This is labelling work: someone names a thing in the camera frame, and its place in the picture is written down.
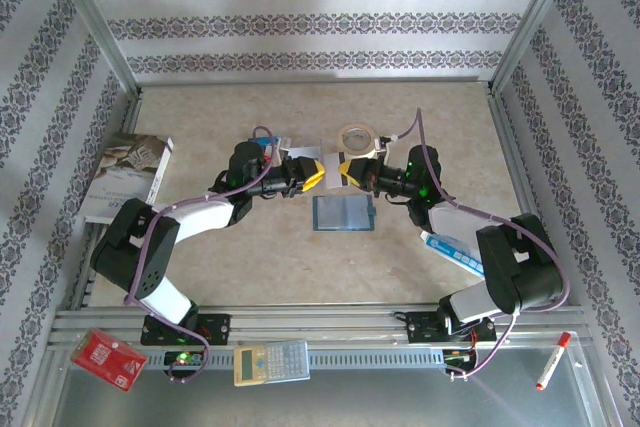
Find white magnetic stripe card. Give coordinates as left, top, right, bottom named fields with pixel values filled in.
left=322, top=150, right=347, bottom=192

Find blue leather card holder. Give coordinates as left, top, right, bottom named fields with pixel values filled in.
left=312, top=193, right=378, bottom=233

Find beige masking tape roll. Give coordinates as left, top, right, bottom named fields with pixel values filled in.
left=335, top=122, right=380, bottom=159

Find white paperback book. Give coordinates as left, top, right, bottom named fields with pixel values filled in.
left=79, top=132, right=175, bottom=226

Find beige grey calculator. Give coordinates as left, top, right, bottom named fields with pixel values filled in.
left=233, top=339, right=312, bottom=388

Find small control circuit board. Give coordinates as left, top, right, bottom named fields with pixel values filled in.
left=443, top=346, right=476, bottom=371
left=164, top=349, right=205, bottom=370

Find grey metal shelf sheet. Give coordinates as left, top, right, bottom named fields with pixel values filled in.
left=49, top=346, right=609, bottom=427

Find red white marker pen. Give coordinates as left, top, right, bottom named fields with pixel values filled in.
left=535, top=330, right=573, bottom=392

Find red cardboard box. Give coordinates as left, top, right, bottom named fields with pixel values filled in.
left=69, top=327, right=149, bottom=393

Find aluminium rear rail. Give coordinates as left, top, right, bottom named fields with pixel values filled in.
left=137, top=75, right=494, bottom=89

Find aluminium side rail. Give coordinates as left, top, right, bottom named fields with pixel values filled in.
left=487, top=84, right=569, bottom=306
left=69, top=89, right=144, bottom=308

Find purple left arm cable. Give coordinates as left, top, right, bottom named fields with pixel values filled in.
left=123, top=125, right=281, bottom=384

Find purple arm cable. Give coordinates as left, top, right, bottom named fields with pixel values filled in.
left=387, top=107, right=572, bottom=384
left=123, top=125, right=281, bottom=384

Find long aluminium mounting rail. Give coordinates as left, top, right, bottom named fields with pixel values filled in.
left=47, top=304, right=587, bottom=348

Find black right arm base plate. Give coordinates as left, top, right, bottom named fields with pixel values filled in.
left=404, top=310, right=498, bottom=346

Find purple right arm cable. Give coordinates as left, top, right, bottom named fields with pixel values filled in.
left=387, top=107, right=572, bottom=384

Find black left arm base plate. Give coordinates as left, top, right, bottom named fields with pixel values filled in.
left=140, top=313, right=233, bottom=347

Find grey slotted cable duct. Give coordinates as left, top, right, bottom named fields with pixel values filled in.
left=147, top=348, right=447, bottom=371

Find aluminium frame post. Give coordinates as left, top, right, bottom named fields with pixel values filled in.
left=42, top=0, right=142, bottom=94
left=488, top=0, right=584, bottom=94

